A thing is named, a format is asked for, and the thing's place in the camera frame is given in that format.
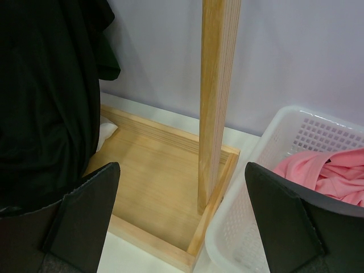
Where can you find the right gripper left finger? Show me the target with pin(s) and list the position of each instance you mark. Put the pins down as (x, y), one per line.
(64, 233)

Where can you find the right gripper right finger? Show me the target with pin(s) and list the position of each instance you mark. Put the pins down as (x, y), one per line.
(302, 230)

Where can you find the pink t shirt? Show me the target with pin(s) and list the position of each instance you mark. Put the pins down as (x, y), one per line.
(338, 175)

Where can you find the white t shirt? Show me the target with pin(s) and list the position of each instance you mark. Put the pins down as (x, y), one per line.
(107, 129)

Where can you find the black t shirt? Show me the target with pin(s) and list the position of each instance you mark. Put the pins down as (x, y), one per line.
(53, 55)

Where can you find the white plastic basket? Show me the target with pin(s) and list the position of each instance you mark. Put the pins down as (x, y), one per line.
(232, 240)

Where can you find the wooden clothes rack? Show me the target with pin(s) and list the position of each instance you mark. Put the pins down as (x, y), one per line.
(172, 182)

